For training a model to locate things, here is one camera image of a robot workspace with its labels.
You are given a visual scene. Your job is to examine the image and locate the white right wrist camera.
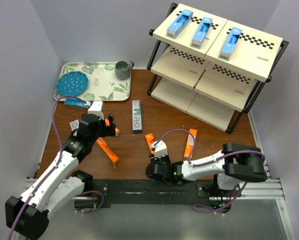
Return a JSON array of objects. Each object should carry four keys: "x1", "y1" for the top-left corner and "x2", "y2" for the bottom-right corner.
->
[{"x1": 150, "y1": 140, "x2": 168, "y2": 158}]

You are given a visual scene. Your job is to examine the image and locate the light blue Curaprox box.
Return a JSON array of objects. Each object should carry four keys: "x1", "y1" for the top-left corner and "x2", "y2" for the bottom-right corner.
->
[
  {"x1": 166, "y1": 9, "x2": 193, "y2": 39},
  {"x1": 191, "y1": 17, "x2": 213, "y2": 49},
  {"x1": 218, "y1": 27, "x2": 242, "y2": 61}
]

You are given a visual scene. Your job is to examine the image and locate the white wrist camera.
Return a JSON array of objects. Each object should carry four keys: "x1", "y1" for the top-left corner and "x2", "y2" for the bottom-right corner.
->
[
  {"x1": 150, "y1": 140, "x2": 168, "y2": 158},
  {"x1": 87, "y1": 101, "x2": 105, "y2": 120}
]

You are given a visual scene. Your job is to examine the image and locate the blue silver R&O toothpaste box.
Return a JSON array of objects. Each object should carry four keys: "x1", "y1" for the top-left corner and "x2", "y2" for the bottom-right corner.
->
[{"x1": 64, "y1": 98, "x2": 91, "y2": 109}]

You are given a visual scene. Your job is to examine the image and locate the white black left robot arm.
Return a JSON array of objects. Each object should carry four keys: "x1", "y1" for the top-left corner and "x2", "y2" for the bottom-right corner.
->
[{"x1": 5, "y1": 111, "x2": 116, "y2": 240}]

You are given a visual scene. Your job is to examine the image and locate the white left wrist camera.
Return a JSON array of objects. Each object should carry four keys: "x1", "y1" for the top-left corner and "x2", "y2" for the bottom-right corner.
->
[{"x1": 87, "y1": 101, "x2": 105, "y2": 120}]

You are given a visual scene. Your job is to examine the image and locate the orange curaprox box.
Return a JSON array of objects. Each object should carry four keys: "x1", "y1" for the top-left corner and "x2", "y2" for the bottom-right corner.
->
[
  {"x1": 144, "y1": 133, "x2": 155, "y2": 154},
  {"x1": 105, "y1": 118, "x2": 120, "y2": 137},
  {"x1": 183, "y1": 128, "x2": 198, "y2": 161}
]

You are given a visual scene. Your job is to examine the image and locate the grey ceramic mug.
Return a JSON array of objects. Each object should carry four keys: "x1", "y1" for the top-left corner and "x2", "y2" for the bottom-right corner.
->
[{"x1": 114, "y1": 61, "x2": 135, "y2": 80}]

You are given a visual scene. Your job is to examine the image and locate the leaf patterned serving tray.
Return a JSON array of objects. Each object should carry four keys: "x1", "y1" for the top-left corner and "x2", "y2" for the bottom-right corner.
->
[{"x1": 54, "y1": 61, "x2": 131, "y2": 102}]

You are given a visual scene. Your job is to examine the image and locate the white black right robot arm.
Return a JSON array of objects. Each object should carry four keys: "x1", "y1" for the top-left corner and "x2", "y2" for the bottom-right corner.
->
[{"x1": 145, "y1": 140, "x2": 267, "y2": 197}]

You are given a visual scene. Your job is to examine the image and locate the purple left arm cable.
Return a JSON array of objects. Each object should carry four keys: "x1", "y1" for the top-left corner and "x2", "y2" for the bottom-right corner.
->
[{"x1": 6, "y1": 95, "x2": 106, "y2": 240}]

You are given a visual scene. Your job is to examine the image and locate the orange Curaprox box open flap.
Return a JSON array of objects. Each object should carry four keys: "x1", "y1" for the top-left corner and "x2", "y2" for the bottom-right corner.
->
[{"x1": 96, "y1": 137, "x2": 120, "y2": 169}]

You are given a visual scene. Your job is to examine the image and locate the teal dotted plate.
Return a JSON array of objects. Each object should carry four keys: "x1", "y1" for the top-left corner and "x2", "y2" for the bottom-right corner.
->
[{"x1": 55, "y1": 71, "x2": 89, "y2": 97}]

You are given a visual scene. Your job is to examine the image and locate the cream three tier shelf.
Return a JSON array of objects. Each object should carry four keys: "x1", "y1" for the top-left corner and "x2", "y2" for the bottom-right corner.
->
[{"x1": 147, "y1": 3, "x2": 289, "y2": 133}]

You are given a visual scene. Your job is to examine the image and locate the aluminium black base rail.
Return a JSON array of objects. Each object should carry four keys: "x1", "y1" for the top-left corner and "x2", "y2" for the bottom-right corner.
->
[{"x1": 9, "y1": 112, "x2": 297, "y2": 240}]

